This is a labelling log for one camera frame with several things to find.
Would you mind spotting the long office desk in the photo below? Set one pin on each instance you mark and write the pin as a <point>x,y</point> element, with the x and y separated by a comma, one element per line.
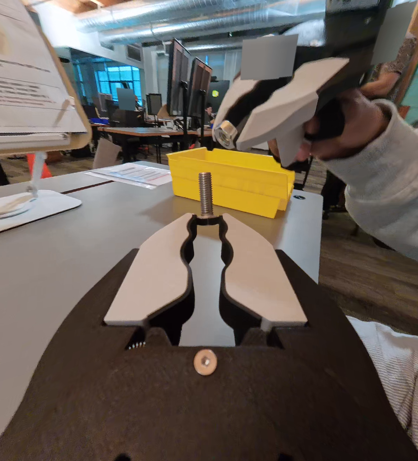
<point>140,131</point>

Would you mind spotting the person's striped shirt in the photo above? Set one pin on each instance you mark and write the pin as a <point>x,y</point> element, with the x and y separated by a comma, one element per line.
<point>392,360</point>

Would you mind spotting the yellow plastic bin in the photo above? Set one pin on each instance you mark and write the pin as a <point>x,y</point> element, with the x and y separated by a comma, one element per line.
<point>209,187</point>

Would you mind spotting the silver ventilation duct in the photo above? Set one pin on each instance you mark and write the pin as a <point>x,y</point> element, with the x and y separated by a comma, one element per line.
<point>176,21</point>

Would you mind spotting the white document stand with board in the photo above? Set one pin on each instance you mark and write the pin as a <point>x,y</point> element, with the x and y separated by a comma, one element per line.
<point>50,205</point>

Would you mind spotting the black monitor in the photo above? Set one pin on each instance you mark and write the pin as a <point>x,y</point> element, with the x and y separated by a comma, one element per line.
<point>223,86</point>

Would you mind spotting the steel bolt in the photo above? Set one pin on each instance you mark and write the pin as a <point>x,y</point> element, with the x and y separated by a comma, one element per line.
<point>205,194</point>

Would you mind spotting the grey board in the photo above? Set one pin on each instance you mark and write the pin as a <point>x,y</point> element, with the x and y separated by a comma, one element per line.
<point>104,155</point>

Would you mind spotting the person's right hand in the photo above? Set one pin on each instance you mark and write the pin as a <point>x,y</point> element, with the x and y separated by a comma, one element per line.
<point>364,122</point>

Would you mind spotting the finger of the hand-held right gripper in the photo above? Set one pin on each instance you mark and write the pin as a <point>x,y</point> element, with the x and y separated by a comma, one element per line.
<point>284,104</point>
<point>227,102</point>

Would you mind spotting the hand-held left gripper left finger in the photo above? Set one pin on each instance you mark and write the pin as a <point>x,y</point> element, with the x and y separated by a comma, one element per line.
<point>151,281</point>

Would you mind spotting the laminated paper sheet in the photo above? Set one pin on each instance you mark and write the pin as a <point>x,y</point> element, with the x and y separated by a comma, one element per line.
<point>133,174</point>

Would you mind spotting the monitor on pole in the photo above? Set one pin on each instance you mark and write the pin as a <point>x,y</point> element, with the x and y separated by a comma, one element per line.
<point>178,75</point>
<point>200,86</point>

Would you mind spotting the steel hex nut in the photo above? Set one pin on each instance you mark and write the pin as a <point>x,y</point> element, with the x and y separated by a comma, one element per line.
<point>219,134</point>

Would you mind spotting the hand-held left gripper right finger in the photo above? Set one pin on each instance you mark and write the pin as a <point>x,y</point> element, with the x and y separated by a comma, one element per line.
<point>263,284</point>

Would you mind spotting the grey desk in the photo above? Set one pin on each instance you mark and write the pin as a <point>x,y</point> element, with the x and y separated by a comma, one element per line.
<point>68,252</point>

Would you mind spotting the person's right forearm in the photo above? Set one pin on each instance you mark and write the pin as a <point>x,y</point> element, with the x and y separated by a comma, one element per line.
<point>392,187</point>

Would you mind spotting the printed instruction sheet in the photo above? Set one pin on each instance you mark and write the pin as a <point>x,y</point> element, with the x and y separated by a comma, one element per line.
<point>14,72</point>

